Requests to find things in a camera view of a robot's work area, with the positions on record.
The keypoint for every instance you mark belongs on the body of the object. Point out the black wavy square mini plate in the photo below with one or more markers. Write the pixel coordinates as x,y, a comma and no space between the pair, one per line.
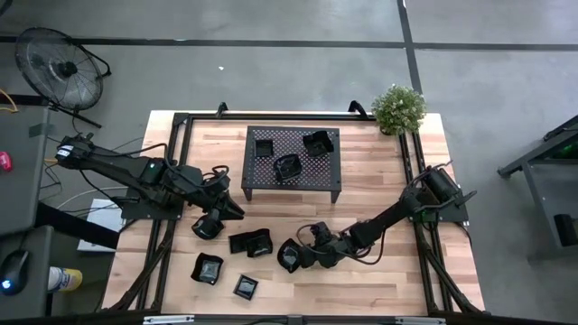
259,244
318,143
207,269

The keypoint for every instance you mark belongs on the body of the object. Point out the white yellow spray can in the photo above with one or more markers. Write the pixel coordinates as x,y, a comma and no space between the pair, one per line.
65,279

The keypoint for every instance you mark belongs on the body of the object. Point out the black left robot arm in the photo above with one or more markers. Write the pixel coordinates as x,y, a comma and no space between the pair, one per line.
113,164

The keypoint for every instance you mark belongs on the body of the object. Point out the black rounded mini plate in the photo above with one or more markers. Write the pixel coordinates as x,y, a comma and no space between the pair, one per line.
287,168
207,228
288,256

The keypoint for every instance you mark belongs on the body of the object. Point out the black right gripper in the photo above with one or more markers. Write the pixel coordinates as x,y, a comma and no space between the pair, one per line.
329,253

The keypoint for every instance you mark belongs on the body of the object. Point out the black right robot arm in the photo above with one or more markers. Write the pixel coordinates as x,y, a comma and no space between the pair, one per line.
388,216

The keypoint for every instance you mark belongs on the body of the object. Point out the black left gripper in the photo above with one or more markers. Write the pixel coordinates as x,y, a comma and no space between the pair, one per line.
210,194

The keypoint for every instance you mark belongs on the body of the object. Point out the black perforated metal rack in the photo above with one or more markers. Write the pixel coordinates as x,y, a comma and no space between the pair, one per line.
316,178

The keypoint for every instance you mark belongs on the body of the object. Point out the small red object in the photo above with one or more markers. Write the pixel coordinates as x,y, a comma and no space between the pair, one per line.
4,161

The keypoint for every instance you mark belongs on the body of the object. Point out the white flat box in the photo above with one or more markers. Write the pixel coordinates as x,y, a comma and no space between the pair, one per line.
104,221

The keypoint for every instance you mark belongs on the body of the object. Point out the grey metal cart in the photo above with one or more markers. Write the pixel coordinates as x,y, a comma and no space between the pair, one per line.
548,194

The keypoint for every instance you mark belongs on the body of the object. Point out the silver aluminium bracket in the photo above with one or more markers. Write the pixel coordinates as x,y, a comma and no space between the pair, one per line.
168,320
420,321

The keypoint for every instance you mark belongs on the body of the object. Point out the grey side desk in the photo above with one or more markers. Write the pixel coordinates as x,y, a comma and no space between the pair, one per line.
22,189

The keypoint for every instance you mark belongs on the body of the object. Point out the black computer mouse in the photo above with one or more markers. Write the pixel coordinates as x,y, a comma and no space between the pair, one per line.
13,271

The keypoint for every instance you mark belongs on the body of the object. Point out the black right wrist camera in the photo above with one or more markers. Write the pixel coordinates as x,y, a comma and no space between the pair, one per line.
321,231

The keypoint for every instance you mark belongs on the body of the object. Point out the black metal table frame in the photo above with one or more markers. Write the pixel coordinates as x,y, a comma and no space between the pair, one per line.
293,117

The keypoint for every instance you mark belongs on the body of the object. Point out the black metal beam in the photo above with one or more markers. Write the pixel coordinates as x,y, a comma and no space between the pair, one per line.
77,225

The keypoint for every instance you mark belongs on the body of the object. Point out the black floor fan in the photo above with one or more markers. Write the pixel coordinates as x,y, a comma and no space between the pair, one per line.
58,67

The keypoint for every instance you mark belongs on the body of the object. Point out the green potted plant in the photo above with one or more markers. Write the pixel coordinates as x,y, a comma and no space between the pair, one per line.
398,109

